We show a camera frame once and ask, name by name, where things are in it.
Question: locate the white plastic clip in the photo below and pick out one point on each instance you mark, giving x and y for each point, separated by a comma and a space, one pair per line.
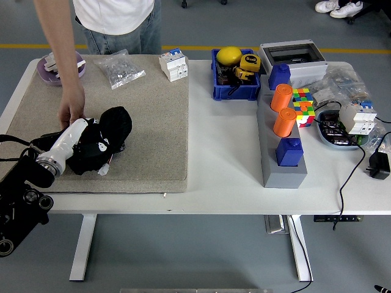
81, 63
50, 62

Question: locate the colourful puzzle cube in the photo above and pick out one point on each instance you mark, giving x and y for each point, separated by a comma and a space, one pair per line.
304, 107

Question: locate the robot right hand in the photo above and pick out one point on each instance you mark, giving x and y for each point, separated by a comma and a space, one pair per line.
383, 289

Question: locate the person's hand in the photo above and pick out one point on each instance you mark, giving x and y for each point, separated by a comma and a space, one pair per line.
71, 103

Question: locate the purple dish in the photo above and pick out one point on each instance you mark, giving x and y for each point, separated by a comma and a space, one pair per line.
49, 79

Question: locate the white table leg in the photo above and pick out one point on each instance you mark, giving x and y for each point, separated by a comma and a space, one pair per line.
299, 250
82, 247

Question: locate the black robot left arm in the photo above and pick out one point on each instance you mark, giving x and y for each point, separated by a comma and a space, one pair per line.
33, 174

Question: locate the black chair base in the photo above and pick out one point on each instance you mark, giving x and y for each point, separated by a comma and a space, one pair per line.
369, 10

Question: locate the blue plastic bin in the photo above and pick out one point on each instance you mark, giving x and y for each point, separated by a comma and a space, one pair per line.
235, 93

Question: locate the person's forearm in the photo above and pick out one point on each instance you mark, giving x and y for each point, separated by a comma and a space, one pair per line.
59, 39

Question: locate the clear bag of screws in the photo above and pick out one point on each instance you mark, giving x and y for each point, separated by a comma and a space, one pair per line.
120, 68

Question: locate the yellow round case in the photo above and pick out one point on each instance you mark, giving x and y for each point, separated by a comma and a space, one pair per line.
229, 55

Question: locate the black rag with white marks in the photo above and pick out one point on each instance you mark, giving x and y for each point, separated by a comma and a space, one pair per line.
113, 125

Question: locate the orange cylinder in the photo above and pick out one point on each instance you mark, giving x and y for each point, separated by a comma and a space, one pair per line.
284, 123
281, 99

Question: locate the black power adapter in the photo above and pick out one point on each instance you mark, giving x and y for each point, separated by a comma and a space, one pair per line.
380, 166

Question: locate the black table control panel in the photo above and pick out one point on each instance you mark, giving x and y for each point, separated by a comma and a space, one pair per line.
323, 218

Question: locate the white circuit breaker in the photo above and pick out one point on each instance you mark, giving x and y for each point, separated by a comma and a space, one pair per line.
172, 65
357, 119

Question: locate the black electronic module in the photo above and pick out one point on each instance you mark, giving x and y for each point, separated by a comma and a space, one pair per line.
331, 122

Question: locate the light blue dish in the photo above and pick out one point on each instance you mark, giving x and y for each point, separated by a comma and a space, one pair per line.
339, 146

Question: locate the white shoe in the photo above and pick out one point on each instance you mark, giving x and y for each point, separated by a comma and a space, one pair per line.
346, 9
327, 5

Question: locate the grey enclosure box clear lid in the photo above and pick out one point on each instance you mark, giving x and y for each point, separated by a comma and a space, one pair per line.
308, 71

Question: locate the person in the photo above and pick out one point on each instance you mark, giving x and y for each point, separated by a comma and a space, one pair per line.
113, 15

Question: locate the grey block holder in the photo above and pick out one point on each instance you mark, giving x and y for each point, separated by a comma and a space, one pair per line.
284, 178

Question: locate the clear bag of parts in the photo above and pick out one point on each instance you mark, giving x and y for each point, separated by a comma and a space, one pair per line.
378, 137
345, 82

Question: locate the blue block with knob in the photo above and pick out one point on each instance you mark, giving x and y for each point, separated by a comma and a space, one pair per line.
279, 77
288, 154

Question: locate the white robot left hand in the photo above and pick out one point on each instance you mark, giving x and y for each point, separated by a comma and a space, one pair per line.
68, 138

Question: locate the black brown tool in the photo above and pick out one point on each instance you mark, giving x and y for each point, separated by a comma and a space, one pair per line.
224, 76

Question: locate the grey box under table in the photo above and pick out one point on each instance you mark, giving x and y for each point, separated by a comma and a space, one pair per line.
275, 224

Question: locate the yellow black tape measure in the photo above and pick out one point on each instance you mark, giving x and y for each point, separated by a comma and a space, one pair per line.
243, 74

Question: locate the grey-brown table mat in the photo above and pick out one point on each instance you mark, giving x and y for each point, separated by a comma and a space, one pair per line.
152, 122

